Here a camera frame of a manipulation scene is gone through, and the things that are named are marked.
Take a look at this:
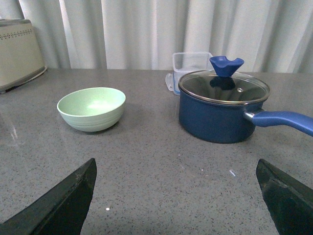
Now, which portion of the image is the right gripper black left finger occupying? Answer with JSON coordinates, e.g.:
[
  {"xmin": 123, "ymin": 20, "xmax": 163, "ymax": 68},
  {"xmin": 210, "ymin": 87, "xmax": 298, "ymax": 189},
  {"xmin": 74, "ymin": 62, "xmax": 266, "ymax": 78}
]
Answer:
[{"xmin": 0, "ymin": 158, "xmax": 97, "ymax": 235}]

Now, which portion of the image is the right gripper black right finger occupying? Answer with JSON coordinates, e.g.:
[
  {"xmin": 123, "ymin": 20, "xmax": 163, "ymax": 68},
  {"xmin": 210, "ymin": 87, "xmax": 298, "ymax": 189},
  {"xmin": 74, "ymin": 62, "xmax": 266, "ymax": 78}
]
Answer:
[{"xmin": 256, "ymin": 159, "xmax": 313, "ymax": 235}]

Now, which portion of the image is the green bowl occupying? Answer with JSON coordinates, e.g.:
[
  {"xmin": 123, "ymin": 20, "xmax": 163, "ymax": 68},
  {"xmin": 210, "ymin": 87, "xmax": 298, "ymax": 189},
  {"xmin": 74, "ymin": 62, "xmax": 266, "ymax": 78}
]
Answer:
[{"xmin": 57, "ymin": 87, "xmax": 126, "ymax": 132}]

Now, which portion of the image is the blue saucepan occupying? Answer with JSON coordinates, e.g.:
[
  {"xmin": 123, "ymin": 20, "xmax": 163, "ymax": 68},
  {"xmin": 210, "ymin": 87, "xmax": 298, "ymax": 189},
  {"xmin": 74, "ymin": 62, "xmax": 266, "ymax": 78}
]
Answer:
[{"xmin": 179, "ymin": 96, "xmax": 313, "ymax": 143}]

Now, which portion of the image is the glass pot lid blue knob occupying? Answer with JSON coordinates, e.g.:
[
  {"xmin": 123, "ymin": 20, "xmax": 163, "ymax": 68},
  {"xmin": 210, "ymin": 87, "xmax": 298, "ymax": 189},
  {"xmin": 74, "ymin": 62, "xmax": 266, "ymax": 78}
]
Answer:
[{"xmin": 178, "ymin": 56, "xmax": 270, "ymax": 105}]

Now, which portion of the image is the cream toaster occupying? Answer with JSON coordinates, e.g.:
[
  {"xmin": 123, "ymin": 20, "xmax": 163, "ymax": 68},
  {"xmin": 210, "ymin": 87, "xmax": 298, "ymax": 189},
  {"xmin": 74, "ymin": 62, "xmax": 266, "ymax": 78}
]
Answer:
[{"xmin": 0, "ymin": 19, "xmax": 47, "ymax": 93}]

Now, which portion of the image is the clear plastic container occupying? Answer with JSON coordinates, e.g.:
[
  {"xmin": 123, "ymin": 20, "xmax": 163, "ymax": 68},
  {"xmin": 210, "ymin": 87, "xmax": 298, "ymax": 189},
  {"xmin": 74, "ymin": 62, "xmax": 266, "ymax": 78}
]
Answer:
[{"xmin": 165, "ymin": 52, "xmax": 213, "ymax": 95}]

